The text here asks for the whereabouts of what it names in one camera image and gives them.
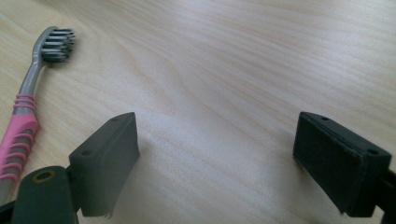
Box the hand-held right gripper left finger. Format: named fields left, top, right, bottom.
left=68, top=112, right=141, bottom=218

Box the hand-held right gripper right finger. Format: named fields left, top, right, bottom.
left=292, top=111, right=393, bottom=218

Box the pink and grey toothbrush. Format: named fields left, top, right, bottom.
left=0, top=25, right=77, bottom=207

